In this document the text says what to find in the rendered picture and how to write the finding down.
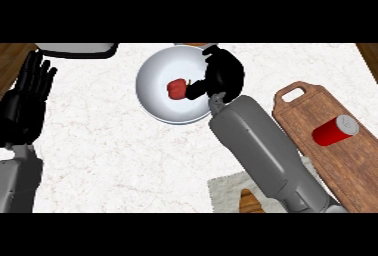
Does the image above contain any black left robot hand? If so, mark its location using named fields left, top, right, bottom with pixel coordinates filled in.
left=0, top=49, right=59, bottom=150

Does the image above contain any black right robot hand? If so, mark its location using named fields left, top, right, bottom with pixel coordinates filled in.
left=185, top=44, right=247, bottom=103

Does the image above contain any red bell pepper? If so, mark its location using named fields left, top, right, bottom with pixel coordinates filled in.
left=166, top=78, right=192, bottom=101

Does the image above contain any white bowl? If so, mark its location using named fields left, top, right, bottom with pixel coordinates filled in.
left=135, top=45, right=226, bottom=126

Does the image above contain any pale grey placemat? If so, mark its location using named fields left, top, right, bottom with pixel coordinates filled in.
left=205, top=156, right=326, bottom=214

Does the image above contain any orange-brown object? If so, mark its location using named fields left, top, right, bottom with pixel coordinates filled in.
left=174, top=43, right=219, bottom=48

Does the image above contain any red can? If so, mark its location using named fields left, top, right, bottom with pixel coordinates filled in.
left=312, top=114, right=360, bottom=147

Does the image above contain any brown wooden cutting board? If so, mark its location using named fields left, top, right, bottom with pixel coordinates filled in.
left=272, top=80, right=378, bottom=214

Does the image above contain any brown bread loaf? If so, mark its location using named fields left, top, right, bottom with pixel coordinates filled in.
left=238, top=188, right=267, bottom=214

